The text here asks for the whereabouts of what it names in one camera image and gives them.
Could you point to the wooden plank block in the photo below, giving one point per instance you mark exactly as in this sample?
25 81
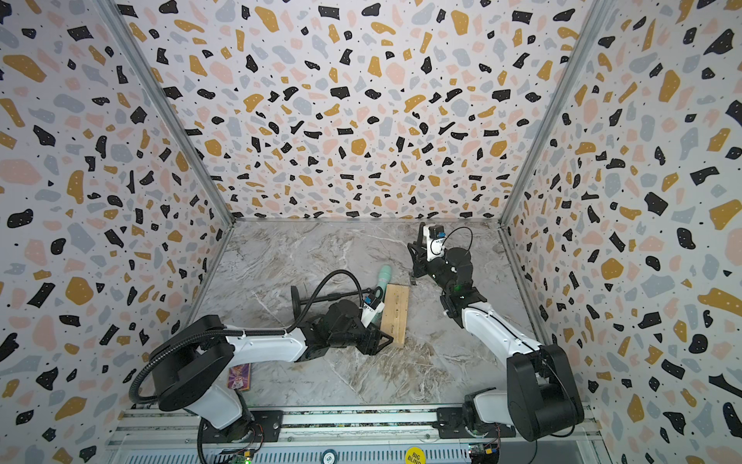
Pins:
395 313

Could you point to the black disc stand rod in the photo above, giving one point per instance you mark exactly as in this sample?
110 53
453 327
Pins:
307 300

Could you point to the mint green handle tool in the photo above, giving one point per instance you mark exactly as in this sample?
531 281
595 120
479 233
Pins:
384 278

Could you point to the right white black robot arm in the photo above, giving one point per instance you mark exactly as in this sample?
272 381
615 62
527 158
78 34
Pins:
540 398

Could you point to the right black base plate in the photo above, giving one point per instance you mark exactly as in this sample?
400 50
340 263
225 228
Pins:
462 422

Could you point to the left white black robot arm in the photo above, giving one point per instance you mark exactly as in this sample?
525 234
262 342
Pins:
189 367

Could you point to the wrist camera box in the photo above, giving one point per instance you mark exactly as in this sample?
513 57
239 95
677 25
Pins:
372 309
433 241

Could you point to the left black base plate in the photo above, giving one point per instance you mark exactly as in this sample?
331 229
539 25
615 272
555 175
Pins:
260 427

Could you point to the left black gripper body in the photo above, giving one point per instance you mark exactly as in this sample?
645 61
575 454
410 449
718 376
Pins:
370 333

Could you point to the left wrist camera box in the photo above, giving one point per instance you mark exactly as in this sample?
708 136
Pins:
372 309

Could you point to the purple card packet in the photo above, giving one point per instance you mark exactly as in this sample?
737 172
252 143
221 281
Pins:
239 378

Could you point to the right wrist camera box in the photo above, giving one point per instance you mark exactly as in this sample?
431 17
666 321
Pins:
433 241

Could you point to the aluminium rail frame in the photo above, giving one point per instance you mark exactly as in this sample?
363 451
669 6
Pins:
343 434

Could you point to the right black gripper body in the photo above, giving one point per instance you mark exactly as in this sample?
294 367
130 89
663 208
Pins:
442 274

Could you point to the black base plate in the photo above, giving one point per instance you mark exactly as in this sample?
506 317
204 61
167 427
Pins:
462 422
260 427

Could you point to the yellow round sticker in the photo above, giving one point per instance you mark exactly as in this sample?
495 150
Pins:
415 455

